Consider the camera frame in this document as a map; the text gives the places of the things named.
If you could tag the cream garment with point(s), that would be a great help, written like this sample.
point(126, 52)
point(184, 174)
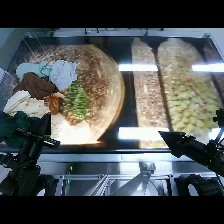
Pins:
point(23, 104)

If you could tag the grey blue garment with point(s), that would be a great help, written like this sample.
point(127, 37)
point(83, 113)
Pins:
point(63, 75)

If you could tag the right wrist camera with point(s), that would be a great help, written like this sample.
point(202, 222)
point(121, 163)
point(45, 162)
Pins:
point(220, 117)

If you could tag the dark green garment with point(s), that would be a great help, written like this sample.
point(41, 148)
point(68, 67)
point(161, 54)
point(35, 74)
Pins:
point(10, 126)

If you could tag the mint green garment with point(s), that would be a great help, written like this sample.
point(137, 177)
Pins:
point(29, 69)

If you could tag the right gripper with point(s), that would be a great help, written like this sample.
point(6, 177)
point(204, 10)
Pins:
point(193, 150)

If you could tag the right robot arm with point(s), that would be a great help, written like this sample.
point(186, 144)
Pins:
point(213, 158)

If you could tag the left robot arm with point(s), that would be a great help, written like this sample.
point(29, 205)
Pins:
point(25, 173)

